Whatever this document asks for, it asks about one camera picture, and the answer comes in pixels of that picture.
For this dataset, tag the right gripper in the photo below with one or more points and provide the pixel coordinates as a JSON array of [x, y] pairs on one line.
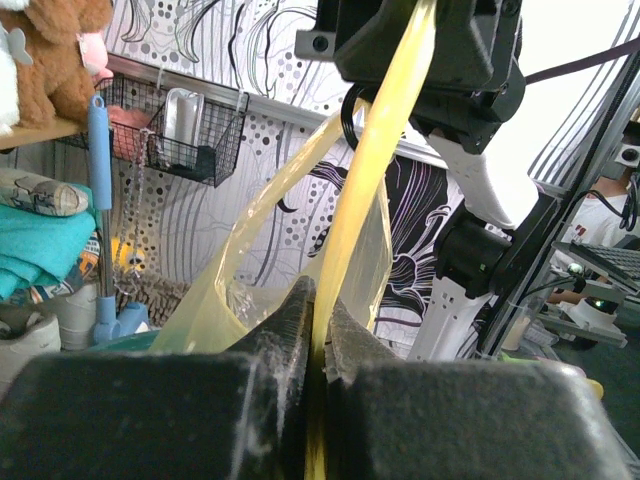
[[459, 59]]

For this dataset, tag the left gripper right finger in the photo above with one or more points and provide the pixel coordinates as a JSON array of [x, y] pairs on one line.
[[349, 346]]

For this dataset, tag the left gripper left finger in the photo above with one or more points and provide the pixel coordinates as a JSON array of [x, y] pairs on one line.
[[282, 340]]

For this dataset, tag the yellow trash bag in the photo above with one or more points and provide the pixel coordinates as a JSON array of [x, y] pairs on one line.
[[229, 392]]

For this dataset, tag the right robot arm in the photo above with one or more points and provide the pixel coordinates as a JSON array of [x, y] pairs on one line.
[[487, 244]]

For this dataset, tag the teal trash bin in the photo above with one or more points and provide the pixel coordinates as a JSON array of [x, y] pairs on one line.
[[138, 342]]

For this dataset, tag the blue flat mop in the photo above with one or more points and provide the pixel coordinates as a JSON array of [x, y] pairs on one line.
[[109, 324]]

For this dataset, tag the yellow plush duck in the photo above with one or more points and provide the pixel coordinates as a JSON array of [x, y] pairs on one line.
[[126, 259]]

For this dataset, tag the white sneaker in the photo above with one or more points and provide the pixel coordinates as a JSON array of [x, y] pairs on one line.
[[38, 335]]

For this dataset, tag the teal folded towel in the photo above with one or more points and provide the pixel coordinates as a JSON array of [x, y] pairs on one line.
[[40, 250]]

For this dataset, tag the patterned small pillow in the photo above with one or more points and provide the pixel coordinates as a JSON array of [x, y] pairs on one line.
[[39, 194]]

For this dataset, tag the wooden metal shelf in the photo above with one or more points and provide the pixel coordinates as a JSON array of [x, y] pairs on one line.
[[20, 136]]

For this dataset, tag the brown teddy bear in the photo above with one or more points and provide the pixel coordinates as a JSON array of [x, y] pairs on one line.
[[56, 84]]

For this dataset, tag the white plush dog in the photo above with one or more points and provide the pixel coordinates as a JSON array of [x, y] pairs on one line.
[[9, 101]]

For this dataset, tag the black wire basket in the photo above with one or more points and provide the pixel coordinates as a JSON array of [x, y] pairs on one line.
[[136, 117]]

